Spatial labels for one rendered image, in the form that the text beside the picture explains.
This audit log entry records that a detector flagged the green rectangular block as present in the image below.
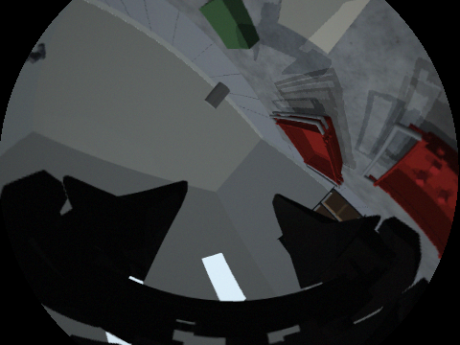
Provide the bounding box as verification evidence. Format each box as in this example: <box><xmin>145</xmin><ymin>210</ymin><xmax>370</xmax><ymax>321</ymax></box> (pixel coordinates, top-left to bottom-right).
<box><xmin>199</xmin><ymin>0</ymin><xmax>260</xmax><ymax>50</ymax></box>

